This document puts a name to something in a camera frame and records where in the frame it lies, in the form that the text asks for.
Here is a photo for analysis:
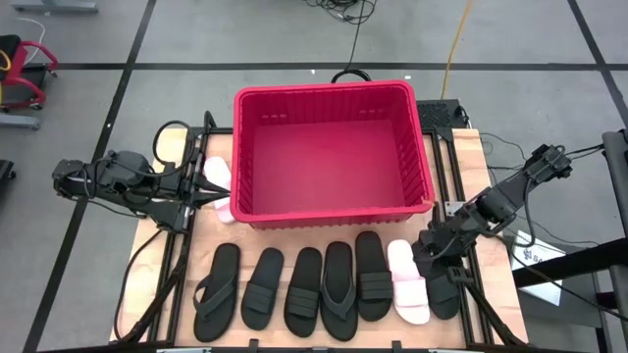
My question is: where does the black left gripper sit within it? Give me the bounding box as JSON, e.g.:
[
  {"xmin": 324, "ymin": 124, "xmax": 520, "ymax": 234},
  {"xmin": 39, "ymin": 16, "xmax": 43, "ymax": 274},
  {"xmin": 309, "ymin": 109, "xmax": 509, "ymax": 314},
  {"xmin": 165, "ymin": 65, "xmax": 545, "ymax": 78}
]
[{"xmin": 164, "ymin": 171, "xmax": 232, "ymax": 231}]

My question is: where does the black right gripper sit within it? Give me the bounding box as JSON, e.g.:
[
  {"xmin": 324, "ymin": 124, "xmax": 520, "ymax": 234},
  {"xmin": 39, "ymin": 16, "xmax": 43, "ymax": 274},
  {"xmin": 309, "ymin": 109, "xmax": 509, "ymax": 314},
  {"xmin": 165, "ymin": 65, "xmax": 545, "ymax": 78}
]
[{"xmin": 413, "ymin": 215, "xmax": 475, "ymax": 288}]

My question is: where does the pink slide sandal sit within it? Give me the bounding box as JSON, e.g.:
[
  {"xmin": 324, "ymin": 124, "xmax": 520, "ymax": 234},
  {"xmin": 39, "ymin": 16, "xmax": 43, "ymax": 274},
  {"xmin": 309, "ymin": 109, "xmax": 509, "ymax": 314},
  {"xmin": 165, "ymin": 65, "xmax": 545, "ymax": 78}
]
[
  {"xmin": 202, "ymin": 155, "xmax": 236, "ymax": 225},
  {"xmin": 386, "ymin": 239, "xmax": 432, "ymax": 326}
]

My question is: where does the black slide sandal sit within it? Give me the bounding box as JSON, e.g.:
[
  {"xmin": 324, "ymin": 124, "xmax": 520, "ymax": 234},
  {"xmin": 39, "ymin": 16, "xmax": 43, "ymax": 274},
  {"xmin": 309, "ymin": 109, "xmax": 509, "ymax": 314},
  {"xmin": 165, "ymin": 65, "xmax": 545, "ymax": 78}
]
[
  {"xmin": 283, "ymin": 246, "xmax": 324, "ymax": 338},
  {"xmin": 353, "ymin": 230, "xmax": 394, "ymax": 324},
  {"xmin": 239, "ymin": 246, "xmax": 286, "ymax": 331},
  {"xmin": 414, "ymin": 244, "xmax": 462, "ymax": 322}
]

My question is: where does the black flip-flop white-striped sole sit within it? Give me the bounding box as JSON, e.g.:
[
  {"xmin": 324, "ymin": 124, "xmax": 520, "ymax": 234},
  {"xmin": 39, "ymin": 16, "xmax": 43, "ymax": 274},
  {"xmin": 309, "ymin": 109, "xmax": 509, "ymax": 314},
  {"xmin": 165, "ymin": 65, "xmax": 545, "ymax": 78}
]
[
  {"xmin": 320, "ymin": 240, "xmax": 359, "ymax": 343},
  {"xmin": 192, "ymin": 242, "xmax": 241, "ymax": 343}
]

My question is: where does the red plastic bin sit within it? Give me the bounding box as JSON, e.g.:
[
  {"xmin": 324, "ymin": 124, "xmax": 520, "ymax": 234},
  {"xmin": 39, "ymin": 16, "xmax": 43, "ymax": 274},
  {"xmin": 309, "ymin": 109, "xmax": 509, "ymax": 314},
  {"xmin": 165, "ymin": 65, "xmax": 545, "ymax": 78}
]
[{"xmin": 229, "ymin": 79, "xmax": 437, "ymax": 230}]

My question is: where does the white printed sheet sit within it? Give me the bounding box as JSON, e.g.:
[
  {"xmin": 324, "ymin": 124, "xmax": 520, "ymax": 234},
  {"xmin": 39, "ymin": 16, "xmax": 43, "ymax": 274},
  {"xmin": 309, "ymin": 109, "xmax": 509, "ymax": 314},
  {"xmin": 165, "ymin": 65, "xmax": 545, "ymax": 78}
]
[{"xmin": 509, "ymin": 237, "xmax": 568, "ymax": 306}]

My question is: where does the black vented box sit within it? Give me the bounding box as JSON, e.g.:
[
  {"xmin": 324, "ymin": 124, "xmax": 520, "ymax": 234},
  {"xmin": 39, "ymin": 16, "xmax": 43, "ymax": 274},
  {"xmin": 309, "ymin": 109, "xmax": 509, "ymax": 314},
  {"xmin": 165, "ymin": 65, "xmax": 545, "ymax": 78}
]
[{"xmin": 415, "ymin": 99, "xmax": 467, "ymax": 131}]

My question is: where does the dark grey stand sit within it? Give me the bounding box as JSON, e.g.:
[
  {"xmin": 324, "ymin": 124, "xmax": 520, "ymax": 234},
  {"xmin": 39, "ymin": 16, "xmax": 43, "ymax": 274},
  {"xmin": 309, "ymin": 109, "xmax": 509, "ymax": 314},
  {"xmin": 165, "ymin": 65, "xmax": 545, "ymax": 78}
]
[{"xmin": 512, "ymin": 129, "xmax": 628, "ymax": 290}]

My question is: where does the grey metal floor bar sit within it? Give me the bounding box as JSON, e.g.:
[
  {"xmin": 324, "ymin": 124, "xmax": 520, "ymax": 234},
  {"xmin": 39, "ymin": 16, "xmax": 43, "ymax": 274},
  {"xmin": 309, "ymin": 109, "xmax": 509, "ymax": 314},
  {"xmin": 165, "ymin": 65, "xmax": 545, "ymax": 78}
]
[
  {"xmin": 9, "ymin": 0, "xmax": 99, "ymax": 14},
  {"xmin": 0, "ymin": 113, "xmax": 41, "ymax": 131}
]

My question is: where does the red and grey cart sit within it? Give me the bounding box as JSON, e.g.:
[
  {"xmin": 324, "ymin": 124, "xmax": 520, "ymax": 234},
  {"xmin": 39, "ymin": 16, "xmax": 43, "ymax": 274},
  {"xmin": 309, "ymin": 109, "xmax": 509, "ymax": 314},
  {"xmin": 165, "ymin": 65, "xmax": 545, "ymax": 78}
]
[{"xmin": 0, "ymin": 33, "xmax": 59, "ymax": 112}]

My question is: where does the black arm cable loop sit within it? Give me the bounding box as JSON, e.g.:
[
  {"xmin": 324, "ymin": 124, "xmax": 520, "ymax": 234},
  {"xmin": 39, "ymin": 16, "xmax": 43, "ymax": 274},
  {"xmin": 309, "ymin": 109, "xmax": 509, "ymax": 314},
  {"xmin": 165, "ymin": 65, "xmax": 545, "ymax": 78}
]
[{"xmin": 151, "ymin": 120, "xmax": 198, "ymax": 178}]

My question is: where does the black aluminium table frame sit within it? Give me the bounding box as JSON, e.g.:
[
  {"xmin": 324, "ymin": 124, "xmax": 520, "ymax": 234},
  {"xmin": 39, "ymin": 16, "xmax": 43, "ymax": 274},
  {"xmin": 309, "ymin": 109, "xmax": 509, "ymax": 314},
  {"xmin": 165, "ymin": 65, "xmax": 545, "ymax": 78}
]
[{"xmin": 110, "ymin": 110, "xmax": 529, "ymax": 353}]

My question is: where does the long black cable loop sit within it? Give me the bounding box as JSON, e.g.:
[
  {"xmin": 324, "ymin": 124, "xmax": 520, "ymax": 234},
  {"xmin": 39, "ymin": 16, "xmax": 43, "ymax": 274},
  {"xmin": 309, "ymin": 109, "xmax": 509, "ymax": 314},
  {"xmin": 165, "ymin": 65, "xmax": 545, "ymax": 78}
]
[{"xmin": 112, "ymin": 228, "xmax": 164, "ymax": 343}]

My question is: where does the black floor cable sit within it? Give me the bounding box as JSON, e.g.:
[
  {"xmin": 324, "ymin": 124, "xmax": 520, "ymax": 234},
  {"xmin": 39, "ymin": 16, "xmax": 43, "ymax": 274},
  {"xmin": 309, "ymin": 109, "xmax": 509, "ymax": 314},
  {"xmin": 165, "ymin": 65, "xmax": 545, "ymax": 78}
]
[{"xmin": 303, "ymin": 0, "xmax": 379, "ymax": 84}]

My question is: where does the yellow cable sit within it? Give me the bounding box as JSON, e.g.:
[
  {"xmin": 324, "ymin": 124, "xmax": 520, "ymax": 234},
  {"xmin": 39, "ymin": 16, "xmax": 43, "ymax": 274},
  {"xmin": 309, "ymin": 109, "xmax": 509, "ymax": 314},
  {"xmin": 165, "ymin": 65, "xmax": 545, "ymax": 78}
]
[{"xmin": 440, "ymin": 0, "xmax": 475, "ymax": 99}]

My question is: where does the white thin cable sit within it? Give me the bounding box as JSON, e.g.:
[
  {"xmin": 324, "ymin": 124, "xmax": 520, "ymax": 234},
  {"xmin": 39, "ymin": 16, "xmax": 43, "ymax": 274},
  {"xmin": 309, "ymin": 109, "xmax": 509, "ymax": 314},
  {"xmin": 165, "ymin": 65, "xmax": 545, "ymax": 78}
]
[{"xmin": 16, "ymin": 17, "xmax": 47, "ymax": 66}]

